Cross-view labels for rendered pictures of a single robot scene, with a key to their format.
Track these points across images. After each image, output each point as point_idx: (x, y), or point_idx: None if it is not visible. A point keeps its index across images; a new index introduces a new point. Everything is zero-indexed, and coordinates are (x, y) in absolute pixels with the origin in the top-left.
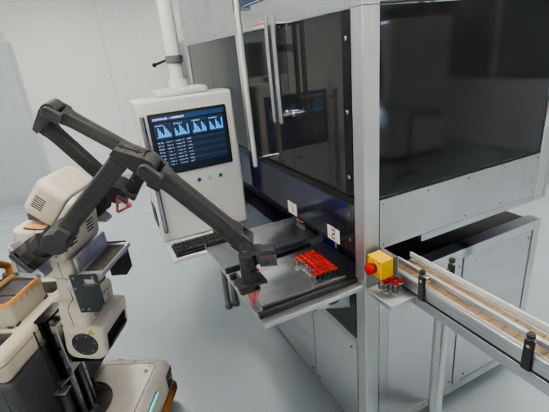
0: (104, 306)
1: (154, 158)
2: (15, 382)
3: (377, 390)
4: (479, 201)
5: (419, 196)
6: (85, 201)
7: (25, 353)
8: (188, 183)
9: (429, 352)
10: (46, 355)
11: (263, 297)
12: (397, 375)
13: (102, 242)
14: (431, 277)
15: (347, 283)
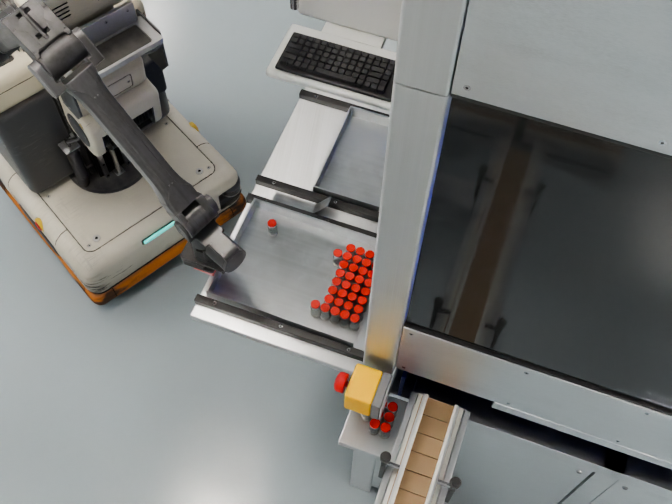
0: (117, 95)
1: (62, 57)
2: (2, 119)
3: (373, 460)
4: (665, 448)
5: (500, 367)
6: (2, 36)
7: (23, 91)
8: (117, 106)
9: (482, 492)
10: (57, 98)
11: (240, 271)
12: None
13: (124, 18)
14: (398, 472)
15: (346, 354)
